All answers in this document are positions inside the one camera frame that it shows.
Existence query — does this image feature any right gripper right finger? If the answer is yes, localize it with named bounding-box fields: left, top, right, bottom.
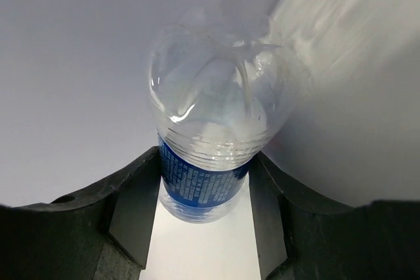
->
left=249, top=153, right=419, bottom=279

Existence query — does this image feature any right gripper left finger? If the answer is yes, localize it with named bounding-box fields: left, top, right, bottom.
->
left=1, top=147, right=160, bottom=279

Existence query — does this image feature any small blue cap bottle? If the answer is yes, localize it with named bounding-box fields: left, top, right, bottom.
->
left=147, top=9, right=308, bottom=224

